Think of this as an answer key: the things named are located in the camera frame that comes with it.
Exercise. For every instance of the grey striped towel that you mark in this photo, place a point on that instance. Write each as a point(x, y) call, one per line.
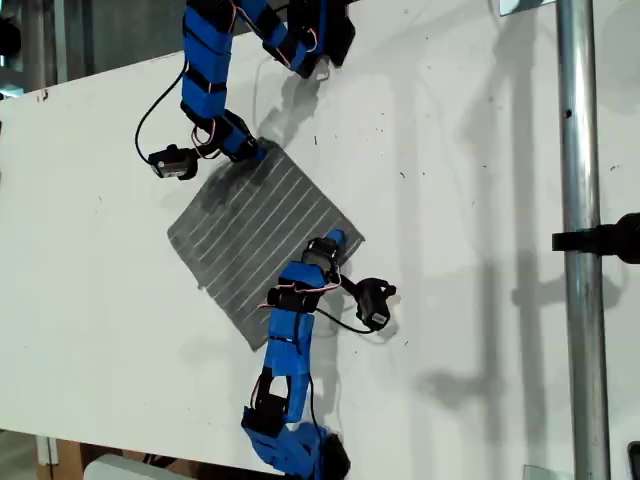
point(250, 225)

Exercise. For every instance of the black clamp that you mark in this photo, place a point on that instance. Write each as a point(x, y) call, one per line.
point(600, 239)

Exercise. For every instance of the white box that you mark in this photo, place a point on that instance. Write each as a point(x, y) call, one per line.
point(120, 470)

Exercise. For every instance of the wooden table leg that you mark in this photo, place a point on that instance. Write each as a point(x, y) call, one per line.
point(60, 460)

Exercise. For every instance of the black camera stalk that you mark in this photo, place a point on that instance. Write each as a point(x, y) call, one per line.
point(349, 286)
point(206, 154)

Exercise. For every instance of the black camera box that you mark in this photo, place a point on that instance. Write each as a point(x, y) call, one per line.
point(372, 302)
point(172, 164)

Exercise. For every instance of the steel post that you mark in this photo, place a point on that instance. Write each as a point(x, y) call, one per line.
point(582, 150)

